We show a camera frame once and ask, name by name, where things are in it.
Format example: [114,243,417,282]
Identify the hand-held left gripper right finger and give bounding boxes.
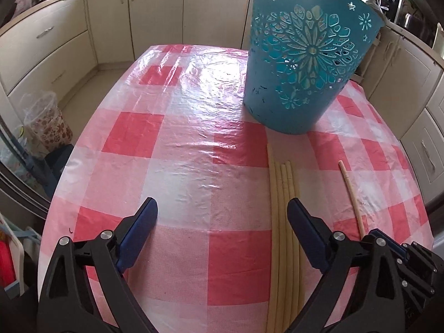
[287,197,407,333]

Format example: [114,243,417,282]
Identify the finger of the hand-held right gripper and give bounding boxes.
[362,228,409,250]

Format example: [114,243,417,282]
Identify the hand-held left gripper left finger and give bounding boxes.
[37,197,159,333]

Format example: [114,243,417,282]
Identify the pale wooden chopstick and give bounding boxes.
[280,162,297,333]
[338,160,366,241]

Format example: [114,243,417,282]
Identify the bundle of wooden sticks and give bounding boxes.
[286,160,306,333]

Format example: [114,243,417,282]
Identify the blue perforated plastic basket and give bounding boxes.
[242,0,386,135]

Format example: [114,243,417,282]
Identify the red checked plastic tablecloth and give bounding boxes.
[37,43,436,333]

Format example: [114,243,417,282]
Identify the blue dustpan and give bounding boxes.
[45,144,75,188]

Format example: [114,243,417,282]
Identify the red white plush slippers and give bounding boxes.
[0,238,18,287]

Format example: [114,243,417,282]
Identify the floral trash bin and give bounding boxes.
[22,90,73,153]

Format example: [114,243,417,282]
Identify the white base cabinet run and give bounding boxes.
[361,21,444,209]

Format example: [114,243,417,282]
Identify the white drawer base cabinet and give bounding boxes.
[0,0,99,112]

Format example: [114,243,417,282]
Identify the white electric kettle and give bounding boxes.
[432,22,444,56]

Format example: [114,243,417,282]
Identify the steel cooking pot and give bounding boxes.
[399,10,434,42]

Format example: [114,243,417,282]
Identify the white door base cabinet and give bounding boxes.
[85,0,255,65]

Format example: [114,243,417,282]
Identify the black appliance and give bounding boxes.
[383,0,403,21]

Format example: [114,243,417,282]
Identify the beige kitchen countertop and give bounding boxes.
[0,0,444,59]

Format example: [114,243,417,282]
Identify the silver sliding door frame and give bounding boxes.
[0,114,52,212]

